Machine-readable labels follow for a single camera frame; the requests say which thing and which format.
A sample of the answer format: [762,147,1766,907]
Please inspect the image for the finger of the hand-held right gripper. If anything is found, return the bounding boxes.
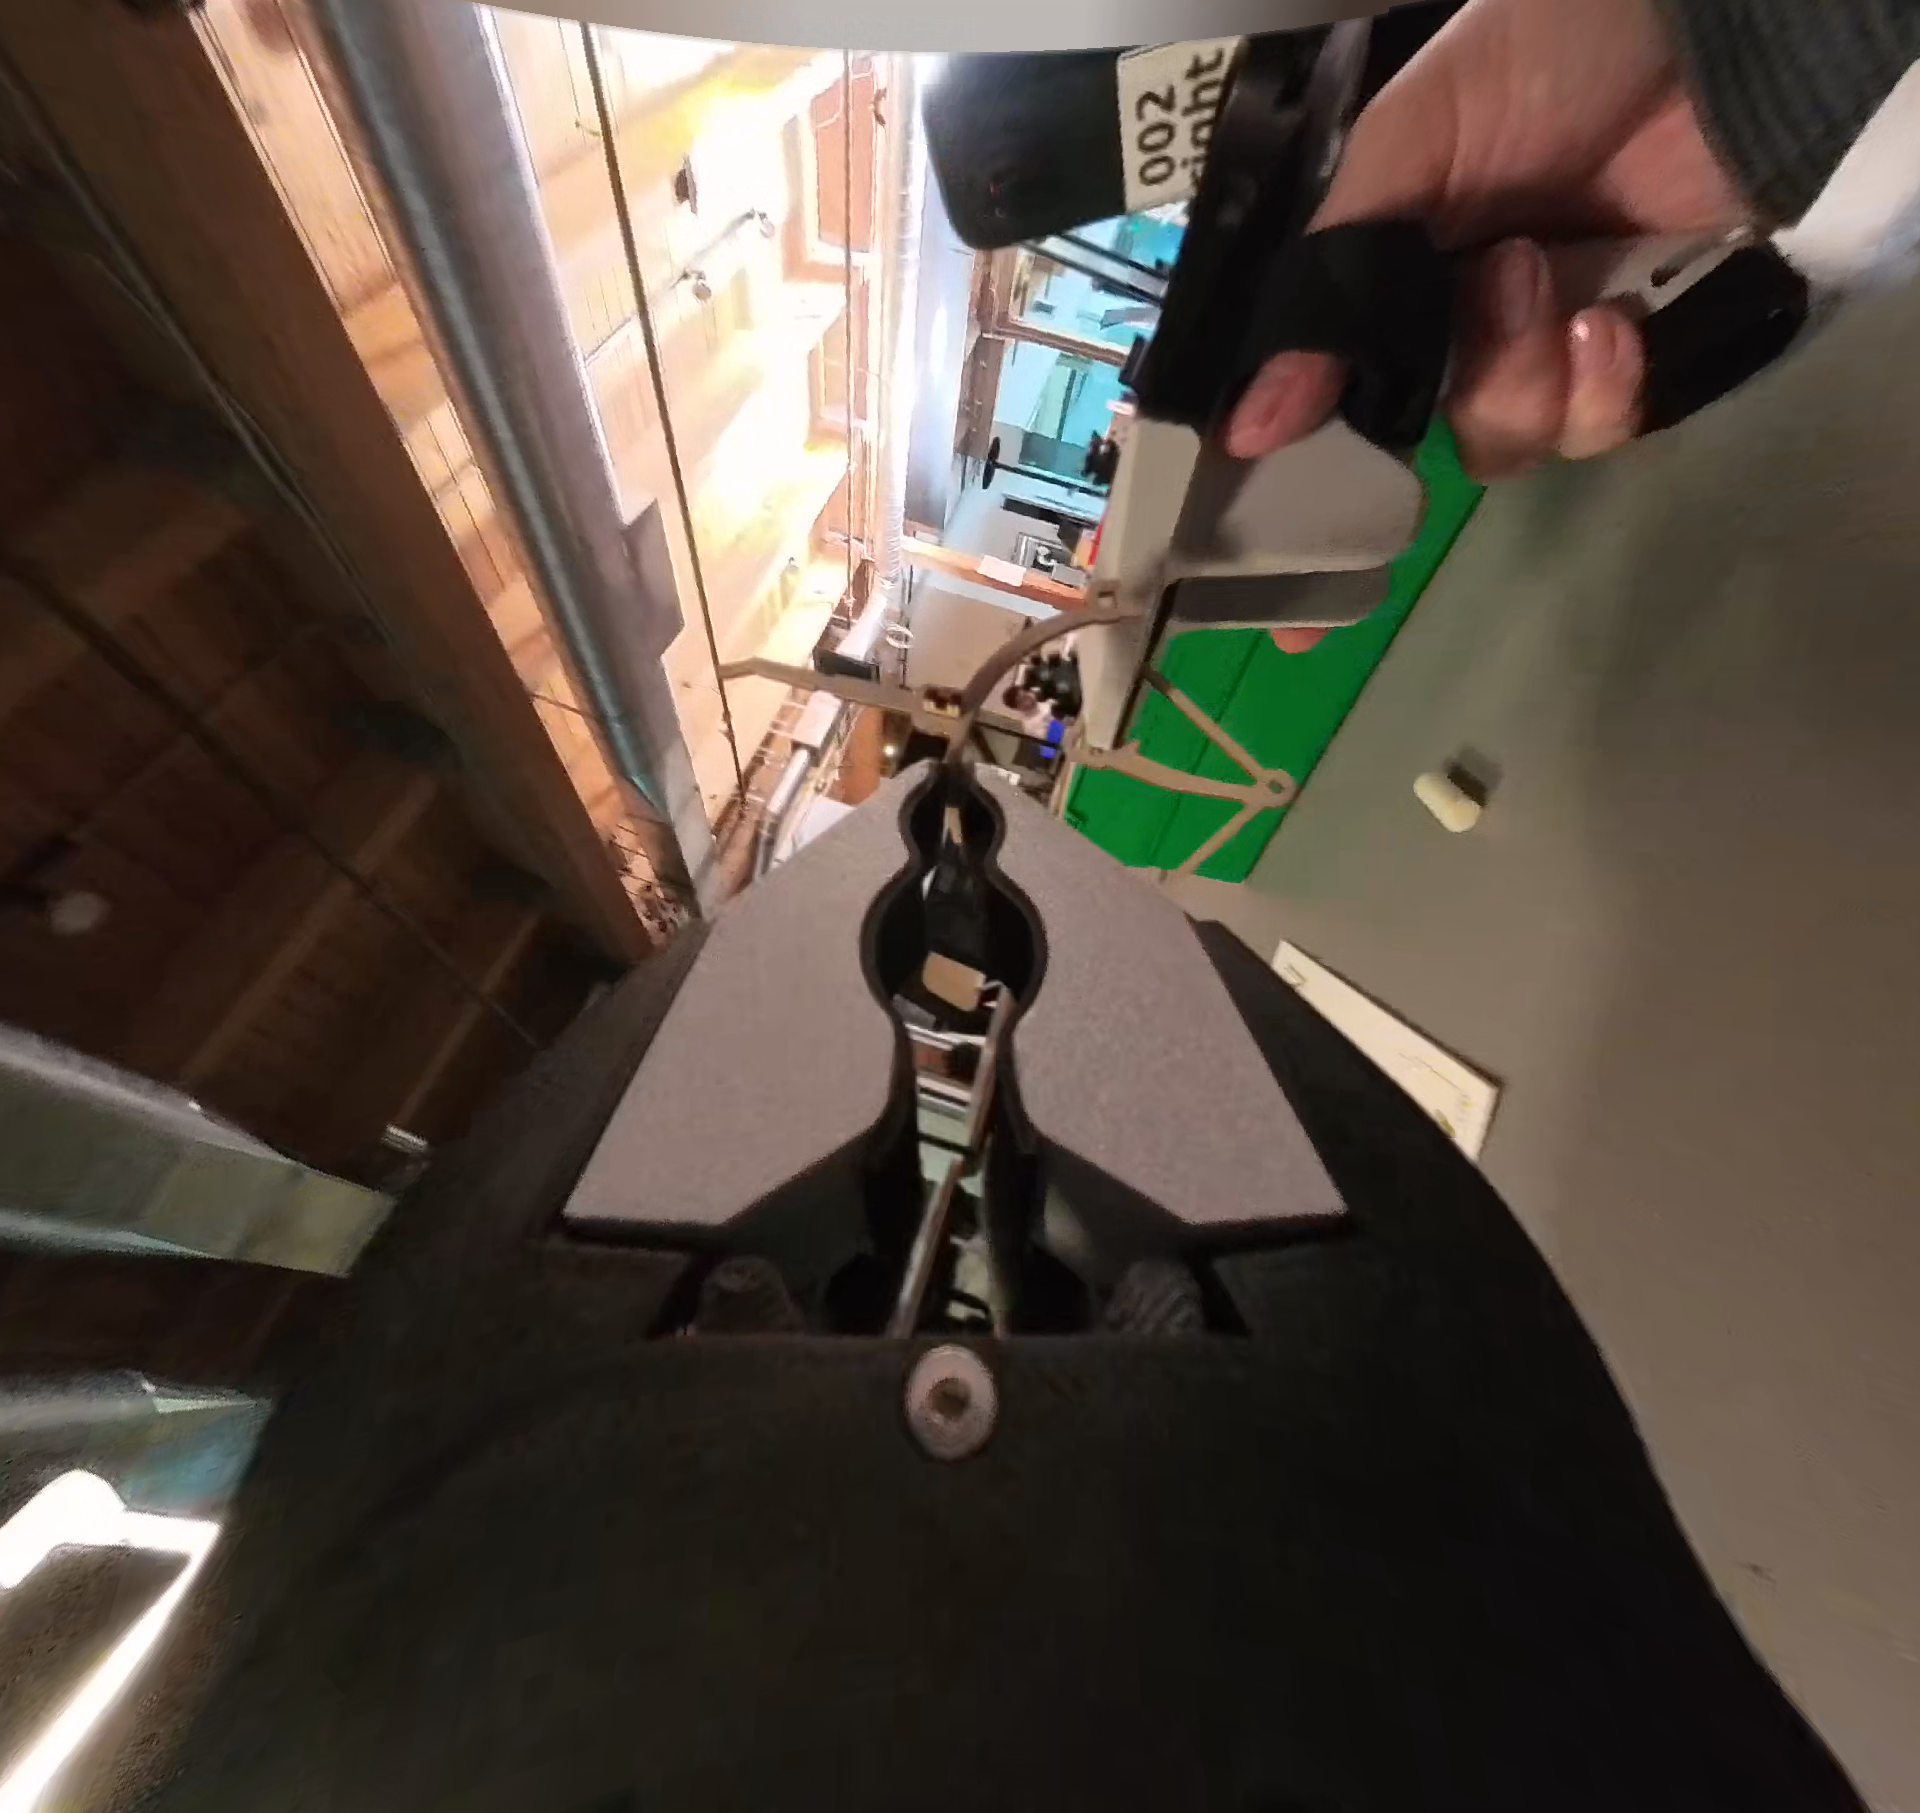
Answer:
[1078,417,1189,771]

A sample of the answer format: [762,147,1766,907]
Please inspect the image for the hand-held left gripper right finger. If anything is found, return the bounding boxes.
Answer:
[957,777,1350,1234]

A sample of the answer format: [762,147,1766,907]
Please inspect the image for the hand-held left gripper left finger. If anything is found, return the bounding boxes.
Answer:
[562,764,955,1234]

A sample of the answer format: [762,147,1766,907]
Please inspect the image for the wooden fork frame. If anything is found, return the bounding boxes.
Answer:
[718,584,1302,1337]

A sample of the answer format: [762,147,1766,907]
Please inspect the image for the person's right forearm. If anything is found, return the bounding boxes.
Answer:
[1627,0,1920,232]

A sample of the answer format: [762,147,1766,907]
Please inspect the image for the person's right hand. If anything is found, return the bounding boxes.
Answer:
[1223,0,1761,483]

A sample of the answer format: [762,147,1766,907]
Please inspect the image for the white instruction booklet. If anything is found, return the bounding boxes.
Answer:
[1272,939,1504,1164]

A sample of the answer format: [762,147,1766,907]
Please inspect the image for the green box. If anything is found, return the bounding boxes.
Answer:
[1051,420,1491,887]

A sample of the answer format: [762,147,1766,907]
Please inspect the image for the small white cylinder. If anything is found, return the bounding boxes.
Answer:
[1413,751,1501,837]

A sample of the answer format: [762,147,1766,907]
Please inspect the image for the grey metal beam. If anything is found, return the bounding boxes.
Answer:
[0,1018,399,1274]

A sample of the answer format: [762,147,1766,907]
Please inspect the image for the silver ventilation duct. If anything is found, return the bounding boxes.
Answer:
[293,0,714,931]

